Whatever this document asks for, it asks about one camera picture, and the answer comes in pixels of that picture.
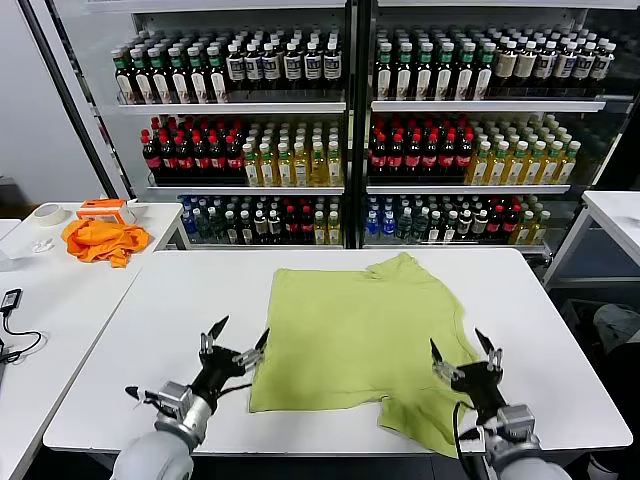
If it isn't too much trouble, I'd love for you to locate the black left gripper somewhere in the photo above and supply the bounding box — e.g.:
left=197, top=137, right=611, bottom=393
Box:
left=192, top=314, right=271, bottom=401

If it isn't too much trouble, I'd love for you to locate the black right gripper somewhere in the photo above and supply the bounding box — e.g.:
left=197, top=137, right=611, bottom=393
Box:
left=429, top=327, right=509, bottom=421

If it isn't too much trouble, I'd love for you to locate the light green t-shirt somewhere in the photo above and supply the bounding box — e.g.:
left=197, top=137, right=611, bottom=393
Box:
left=248, top=252, right=484, bottom=459

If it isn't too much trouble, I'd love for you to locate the black crate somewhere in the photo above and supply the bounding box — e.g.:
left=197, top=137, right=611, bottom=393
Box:
left=562, top=298, right=601, bottom=346

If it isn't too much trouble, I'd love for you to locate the cola bottle red cap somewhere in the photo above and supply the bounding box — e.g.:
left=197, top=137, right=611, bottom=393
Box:
left=224, top=130, right=244, bottom=174
left=455, top=130, right=474, bottom=176
left=191, top=130, right=211, bottom=174
left=387, top=131, right=406, bottom=176
left=208, top=130, right=227, bottom=174
left=438, top=131, right=457, bottom=176
left=284, top=204, right=301, bottom=245
left=421, top=131, right=440, bottom=176
left=404, top=131, right=423, bottom=176
left=501, top=204, right=520, bottom=240
left=370, top=131, right=389, bottom=176
left=485, top=205, right=503, bottom=241
left=298, top=204, right=315, bottom=245
left=158, top=130, right=177, bottom=174
left=141, top=129, right=162, bottom=175
left=174, top=130, right=194, bottom=174

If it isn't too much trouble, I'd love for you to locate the grey white bag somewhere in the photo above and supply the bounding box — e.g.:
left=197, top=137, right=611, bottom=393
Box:
left=593, top=303, right=640, bottom=351

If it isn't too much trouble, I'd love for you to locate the white side table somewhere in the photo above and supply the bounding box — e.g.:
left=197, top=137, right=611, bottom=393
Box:
left=0, top=202, right=184, bottom=480

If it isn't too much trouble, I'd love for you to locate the crumpled orange cloth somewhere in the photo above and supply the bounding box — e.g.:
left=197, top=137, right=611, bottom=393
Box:
left=60, top=218, right=151, bottom=269

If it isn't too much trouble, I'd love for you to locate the orange and white box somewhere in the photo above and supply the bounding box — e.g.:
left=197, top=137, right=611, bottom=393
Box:
left=75, top=198, right=136, bottom=226

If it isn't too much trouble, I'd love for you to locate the white framed table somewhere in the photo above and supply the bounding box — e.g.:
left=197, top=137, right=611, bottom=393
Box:
left=542, top=190, right=640, bottom=291

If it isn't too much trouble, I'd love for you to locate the white tape roll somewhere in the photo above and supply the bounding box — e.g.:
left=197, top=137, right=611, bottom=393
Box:
left=30, top=203, right=69, bottom=227

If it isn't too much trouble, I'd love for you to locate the drink shelf cabinet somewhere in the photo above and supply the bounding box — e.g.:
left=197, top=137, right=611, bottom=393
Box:
left=357, top=0, right=640, bottom=256
left=44, top=0, right=359, bottom=251

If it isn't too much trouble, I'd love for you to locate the dark bottle green cap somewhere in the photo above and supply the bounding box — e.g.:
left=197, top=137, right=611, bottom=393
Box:
left=375, top=42, right=395, bottom=101
left=455, top=42, right=476, bottom=101
left=395, top=42, right=415, bottom=101
left=167, top=47, right=191, bottom=105
left=113, top=48, right=136, bottom=105
left=187, top=46, right=210, bottom=105
left=415, top=42, right=435, bottom=101
left=435, top=42, right=456, bottom=101
left=148, top=47, right=172, bottom=105
left=206, top=45, right=229, bottom=104
left=130, top=47, right=154, bottom=105
left=474, top=42, right=496, bottom=101

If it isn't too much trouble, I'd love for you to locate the dark bottle blue label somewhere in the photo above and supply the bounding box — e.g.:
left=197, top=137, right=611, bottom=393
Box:
left=283, top=42, right=304, bottom=92
left=243, top=43, right=264, bottom=92
left=532, top=40, right=557, bottom=89
left=225, top=43, right=246, bottom=92
left=572, top=42, right=597, bottom=91
left=322, top=42, right=343, bottom=92
left=553, top=41, right=578, bottom=90
left=302, top=42, right=323, bottom=92
left=261, top=42, right=282, bottom=92

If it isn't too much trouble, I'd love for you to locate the dark bottle beige label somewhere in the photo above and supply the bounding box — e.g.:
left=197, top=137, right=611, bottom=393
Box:
left=514, top=40, right=538, bottom=89
left=589, top=42, right=616, bottom=92
left=494, top=40, right=518, bottom=89

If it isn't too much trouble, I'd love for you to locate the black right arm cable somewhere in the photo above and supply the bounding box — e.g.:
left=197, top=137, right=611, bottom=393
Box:
left=452, top=399, right=489, bottom=480

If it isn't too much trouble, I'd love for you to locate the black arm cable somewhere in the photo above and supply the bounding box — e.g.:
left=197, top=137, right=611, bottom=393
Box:
left=452, top=399, right=489, bottom=480
left=124, top=382, right=254, bottom=406

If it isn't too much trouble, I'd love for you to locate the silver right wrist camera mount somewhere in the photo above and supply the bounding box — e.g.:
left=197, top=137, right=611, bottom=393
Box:
left=497, top=403, right=540, bottom=444

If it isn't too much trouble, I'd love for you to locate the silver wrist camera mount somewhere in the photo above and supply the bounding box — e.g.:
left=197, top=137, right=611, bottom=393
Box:
left=154, top=382, right=196, bottom=426
left=497, top=403, right=540, bottom=444

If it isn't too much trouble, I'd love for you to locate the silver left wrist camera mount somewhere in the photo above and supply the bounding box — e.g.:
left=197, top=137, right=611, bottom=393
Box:
left=154, top=382, right=196, bottom=426

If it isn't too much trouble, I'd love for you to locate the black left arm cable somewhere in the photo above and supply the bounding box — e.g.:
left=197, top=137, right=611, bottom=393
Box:
left=124, top=382, right=254, bottom=406

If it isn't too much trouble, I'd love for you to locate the black table cable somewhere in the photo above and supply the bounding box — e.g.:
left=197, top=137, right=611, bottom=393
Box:
left=0, top=307, right=49, bottom=366

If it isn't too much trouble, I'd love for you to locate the black metal frame post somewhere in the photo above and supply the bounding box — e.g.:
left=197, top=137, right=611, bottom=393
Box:
left=17, top=0, right=124, bottom=201

